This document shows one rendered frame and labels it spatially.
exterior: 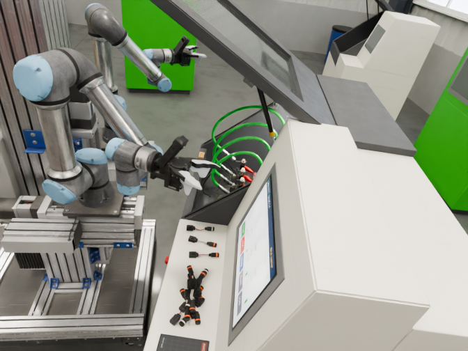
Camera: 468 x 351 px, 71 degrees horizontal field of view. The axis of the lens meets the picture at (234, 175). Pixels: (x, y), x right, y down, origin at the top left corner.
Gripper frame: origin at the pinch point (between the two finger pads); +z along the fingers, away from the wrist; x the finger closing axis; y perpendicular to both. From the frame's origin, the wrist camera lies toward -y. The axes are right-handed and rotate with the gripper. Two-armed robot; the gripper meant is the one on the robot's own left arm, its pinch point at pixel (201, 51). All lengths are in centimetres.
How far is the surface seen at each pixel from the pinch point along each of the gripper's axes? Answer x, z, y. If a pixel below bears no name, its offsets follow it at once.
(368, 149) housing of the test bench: 117, 8, -18
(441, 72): -76, 504, 89
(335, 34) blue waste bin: -296, 478, 121
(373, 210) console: 144, -29, -29
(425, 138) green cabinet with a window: 36, 301, 102
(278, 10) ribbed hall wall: -429, 425, 126
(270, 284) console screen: 144, -55, -12
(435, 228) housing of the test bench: 153, -7, -22
